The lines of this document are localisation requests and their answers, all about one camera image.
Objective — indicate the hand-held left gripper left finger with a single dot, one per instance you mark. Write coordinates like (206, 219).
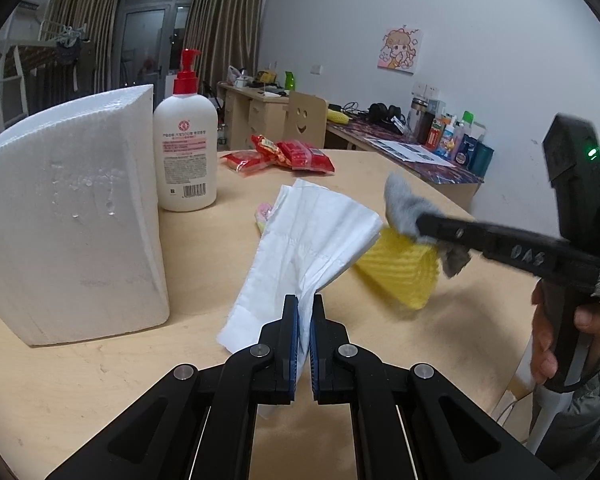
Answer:
(292, 350)

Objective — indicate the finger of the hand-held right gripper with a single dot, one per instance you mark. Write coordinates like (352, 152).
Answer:
(445, 232)

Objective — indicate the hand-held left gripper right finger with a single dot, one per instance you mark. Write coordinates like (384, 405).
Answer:
(315, 360)

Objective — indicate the grey scouring pad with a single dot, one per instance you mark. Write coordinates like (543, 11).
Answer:
(402, 200)

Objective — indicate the yellow sponge cloth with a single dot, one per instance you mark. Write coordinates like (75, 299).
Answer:
(405, 270)

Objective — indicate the white paper tissue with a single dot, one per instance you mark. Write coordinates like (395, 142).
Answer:
(305, 230)

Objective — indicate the green and pink packet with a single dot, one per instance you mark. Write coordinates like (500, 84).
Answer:
(262, 215)

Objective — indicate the white foam box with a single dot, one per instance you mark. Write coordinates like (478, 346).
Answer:
(70, 210)

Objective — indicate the person's right forearm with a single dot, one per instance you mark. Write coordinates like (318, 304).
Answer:
(587, 425)

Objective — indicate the person's right hand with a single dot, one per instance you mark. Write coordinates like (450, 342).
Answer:
(544, 340)

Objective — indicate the desk with patterned mat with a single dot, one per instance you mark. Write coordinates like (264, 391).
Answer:
(430, 180)

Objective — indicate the printed paper sheet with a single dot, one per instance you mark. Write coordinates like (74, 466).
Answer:
(410, 151)

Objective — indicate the row of toiletry bottles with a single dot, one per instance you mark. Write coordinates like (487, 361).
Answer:
(460, 142)

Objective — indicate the steel thermos flask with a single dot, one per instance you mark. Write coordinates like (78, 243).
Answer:
(419, 117)

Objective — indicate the black headphones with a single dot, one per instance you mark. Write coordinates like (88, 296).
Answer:
(385, 112)

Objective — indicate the yellow corn-shaped item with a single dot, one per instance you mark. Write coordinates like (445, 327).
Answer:
(339, 116)

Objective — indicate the large red snack packet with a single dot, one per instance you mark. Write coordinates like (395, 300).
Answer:
(306, 156)

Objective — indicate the wooden chair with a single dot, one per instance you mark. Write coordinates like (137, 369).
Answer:
(304, 120)

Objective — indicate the small red snack packet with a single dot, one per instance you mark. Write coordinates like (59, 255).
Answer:
(242, 161)

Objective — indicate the red striped snack packet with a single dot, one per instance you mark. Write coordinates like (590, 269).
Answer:
(266, 147)

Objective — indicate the green plastic bottle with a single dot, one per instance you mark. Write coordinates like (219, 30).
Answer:
(291, 81)

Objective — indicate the white lotion pump bottle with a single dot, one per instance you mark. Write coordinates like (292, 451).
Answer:
(185, 160)

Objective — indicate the light wooden desk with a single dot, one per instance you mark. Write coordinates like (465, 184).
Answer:
(245, 115)

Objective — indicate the yellow box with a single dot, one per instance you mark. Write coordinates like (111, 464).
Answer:
(267, 76)

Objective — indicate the brown curtain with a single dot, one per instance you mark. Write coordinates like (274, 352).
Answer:
(225, 25)
(87, 20)

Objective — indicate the glass balcony door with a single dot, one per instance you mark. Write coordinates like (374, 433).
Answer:
(150, 25)

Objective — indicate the dark hanging clothes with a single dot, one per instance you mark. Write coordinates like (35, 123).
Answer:
(68, 51)

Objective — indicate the white bunk bed ladder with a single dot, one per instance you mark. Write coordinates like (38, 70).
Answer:
(10, 85)

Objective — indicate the white metal bunk bed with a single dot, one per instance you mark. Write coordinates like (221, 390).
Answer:
(25, 55)

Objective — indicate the white wall socket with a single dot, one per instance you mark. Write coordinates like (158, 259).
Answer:
(425, 91)

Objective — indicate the cartoon wall poster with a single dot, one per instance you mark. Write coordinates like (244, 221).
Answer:
(400, 50)

